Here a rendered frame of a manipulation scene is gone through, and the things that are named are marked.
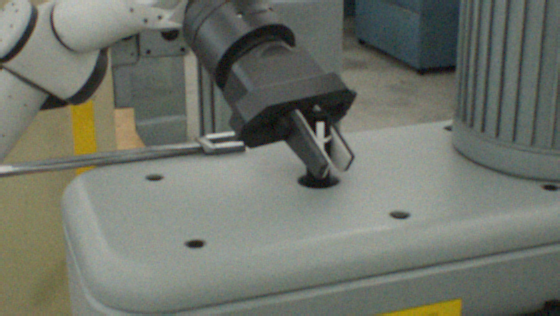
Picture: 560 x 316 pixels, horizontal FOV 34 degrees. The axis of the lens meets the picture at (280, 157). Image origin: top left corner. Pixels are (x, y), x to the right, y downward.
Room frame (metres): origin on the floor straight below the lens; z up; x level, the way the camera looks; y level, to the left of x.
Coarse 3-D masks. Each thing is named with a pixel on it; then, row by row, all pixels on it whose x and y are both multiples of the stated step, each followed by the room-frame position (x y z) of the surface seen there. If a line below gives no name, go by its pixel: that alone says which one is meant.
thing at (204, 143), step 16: (176, 144) 0.83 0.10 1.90; (192, 144) 0.83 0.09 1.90; (208, 144) 0.83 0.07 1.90; (224, 144) 0.83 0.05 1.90; (240, 144) 0.83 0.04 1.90; (48, 160) 0.79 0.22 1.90; (64, 160) 0.79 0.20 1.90; (80, 160) 0.79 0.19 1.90; (96, 160) 0.79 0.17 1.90; (112, 160) 0.80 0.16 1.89; (128, 160) 0.80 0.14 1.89; (0, 176) 0.76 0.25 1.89
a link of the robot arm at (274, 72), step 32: (256, 0) 0.84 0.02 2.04; (224, 32) 0.81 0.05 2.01; (256, 32) 0.81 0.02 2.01; (288, 32) 0.83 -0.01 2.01; (224, 64) 0.81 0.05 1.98; (256, 64) 0.79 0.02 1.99; (288, 64) 0.80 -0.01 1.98; (224, 96) 0.80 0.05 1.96; (256, 96) 0.75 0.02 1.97; (288, 96) 0.76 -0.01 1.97; (320, 96) 0.77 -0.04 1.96; (352, 96) 0.80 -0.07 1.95; (256, 128) 0.76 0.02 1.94
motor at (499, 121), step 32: (480, 0) 0.80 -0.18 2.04; (512, 0) 0.77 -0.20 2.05; (544, 0) 0.75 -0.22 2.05; (480, 32) 0.80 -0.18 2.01; (512, 32) 0.77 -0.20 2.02; (544, 32) 0.75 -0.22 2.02; (480, 64) 0.80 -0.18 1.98; (512, 64) 0.77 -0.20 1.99; (544, 64) 0.75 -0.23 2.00; (480, 96) 0.79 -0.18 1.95; (512, 96) 0.76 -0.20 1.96; (544, 96) 0.75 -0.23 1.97; (480, 128) 0.79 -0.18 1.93; (512, 128) 0.76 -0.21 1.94; (544, 128) 0.75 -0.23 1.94; (480, 160) 0.78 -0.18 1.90; (512, 160) 0.76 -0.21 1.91; (544, 160) 0.74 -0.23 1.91
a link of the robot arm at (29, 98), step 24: (24, 0) 1.03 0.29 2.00; (0, 24) 1.03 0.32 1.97; (24, 24) 1.00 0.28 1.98; (0, 48) 0.99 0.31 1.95; (0, 72) 1.03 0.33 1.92; (0, 96) 1.02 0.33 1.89; (24, 96) 1.03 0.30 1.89; (48, 96) 1.06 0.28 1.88; (0, 120) 1.02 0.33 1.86; (24, 120) 1.04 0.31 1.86; (0, 144) 1.02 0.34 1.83
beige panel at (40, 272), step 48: (0, 0) 2.31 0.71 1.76; (48, 0) 2.35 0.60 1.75; (96, 96) 2.39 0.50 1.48; (48, 144) 2.34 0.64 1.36; (96, 144) 2.38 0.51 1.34; (0, 192) 2.29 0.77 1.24; (48, 192) 2.34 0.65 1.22; (0, 240) 2.29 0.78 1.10; (48, 240) 2.33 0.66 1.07; (0, 288) 2.28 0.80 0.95; (48, 288) 2.33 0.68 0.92
